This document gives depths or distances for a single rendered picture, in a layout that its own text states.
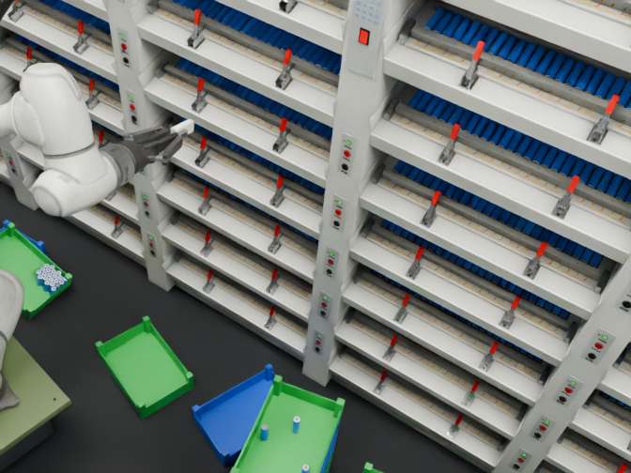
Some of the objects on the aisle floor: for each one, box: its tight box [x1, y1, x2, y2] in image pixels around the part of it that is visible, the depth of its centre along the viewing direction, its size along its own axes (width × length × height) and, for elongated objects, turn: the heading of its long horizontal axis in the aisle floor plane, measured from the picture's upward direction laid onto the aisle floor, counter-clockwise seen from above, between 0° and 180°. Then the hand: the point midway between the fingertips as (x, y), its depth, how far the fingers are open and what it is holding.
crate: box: [95, 315, 194, 420], centre depth 241 cm, size 30×20×8 cm
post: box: [106, 0, 176, 292], centre depth 207 cm, size 20×9×180 cm, turn 143°
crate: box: [192, 363, 275, 467], centre depth 232 cm, size 30×20×8 cm
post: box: [491, 254, 631, 473], centre depth 164 cm, size 20×9×180 cm, turn 143°
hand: (182, 129), depth 168 cm, fingers closed
